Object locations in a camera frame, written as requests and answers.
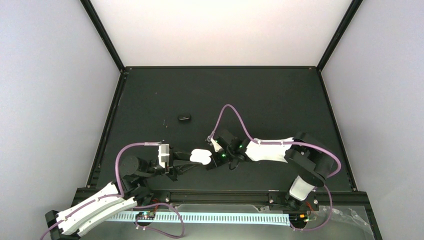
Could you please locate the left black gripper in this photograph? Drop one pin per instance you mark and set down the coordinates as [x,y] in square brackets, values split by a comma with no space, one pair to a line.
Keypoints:
[175,166]

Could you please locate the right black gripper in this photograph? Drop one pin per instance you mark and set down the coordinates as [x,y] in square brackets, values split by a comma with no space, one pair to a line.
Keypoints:
[215,162]

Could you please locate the white capsule object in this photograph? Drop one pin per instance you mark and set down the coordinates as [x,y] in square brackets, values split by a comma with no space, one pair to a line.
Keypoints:
[202,156]

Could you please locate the black earbud charging case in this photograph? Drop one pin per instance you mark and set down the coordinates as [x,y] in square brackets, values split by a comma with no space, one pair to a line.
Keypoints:
[184,117]

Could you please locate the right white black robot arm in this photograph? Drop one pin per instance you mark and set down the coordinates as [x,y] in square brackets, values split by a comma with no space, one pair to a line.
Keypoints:
[310,160]

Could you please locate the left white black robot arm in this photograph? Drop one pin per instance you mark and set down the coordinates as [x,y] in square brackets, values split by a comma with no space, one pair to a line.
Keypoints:
[129,192]

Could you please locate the clear plastic sheet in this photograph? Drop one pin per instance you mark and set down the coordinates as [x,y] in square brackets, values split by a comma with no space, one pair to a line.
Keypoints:
[327,223]

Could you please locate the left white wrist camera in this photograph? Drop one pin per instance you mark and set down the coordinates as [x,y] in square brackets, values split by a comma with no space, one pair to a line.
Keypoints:
[163,155]

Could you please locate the white slotted cable duct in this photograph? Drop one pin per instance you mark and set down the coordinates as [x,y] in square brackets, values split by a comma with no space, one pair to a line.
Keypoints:
[278,219]

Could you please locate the black front mounting rail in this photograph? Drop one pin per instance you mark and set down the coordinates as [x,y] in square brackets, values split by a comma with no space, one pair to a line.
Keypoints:
[276,200]

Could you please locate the left black frame post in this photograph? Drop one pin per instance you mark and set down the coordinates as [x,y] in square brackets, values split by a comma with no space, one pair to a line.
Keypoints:
[102,32]

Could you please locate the black frame post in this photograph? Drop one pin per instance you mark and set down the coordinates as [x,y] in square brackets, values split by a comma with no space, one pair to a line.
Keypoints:
[102,32]
[338,34]

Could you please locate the right black frame post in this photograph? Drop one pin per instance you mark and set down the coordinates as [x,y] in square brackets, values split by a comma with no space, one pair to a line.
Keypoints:
[338,34]

